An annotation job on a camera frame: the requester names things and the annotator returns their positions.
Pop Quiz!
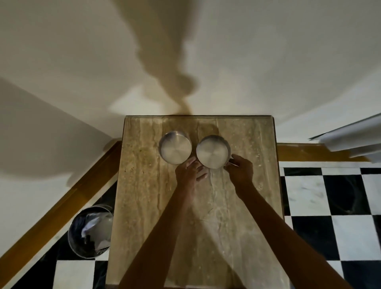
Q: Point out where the person's right hand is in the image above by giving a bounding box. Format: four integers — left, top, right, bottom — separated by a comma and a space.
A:
223, 154, 255, 195

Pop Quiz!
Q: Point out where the steel bowl with handle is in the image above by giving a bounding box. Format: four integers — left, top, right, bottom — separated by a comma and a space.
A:
196, 135, 239, 170

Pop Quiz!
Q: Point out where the person's left hand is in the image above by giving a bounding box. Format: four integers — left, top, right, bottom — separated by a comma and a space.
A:
175, 157, 209, 193

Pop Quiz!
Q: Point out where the person's left forearm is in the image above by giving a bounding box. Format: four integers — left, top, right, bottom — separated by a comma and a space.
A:
118, 186, 199, 289

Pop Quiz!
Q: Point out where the steel waste bin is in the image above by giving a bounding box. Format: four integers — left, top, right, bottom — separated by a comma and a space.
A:
67, 204, 114, 259

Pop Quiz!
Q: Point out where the white curtain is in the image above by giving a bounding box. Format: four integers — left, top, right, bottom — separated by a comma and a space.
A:
308, 113, 381, 163

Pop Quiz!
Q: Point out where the white crumpled paper trash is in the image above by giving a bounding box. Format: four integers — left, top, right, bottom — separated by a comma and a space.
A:
81, 213, 113, 254

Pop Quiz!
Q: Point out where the wooden baseboard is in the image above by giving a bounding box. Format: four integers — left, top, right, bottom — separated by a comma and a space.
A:
277, 143, 370, 162
0, 141, 122, 288

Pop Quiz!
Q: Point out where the person's right forearm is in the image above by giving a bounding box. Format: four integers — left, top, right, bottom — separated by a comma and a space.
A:
237, 184, 354, 289

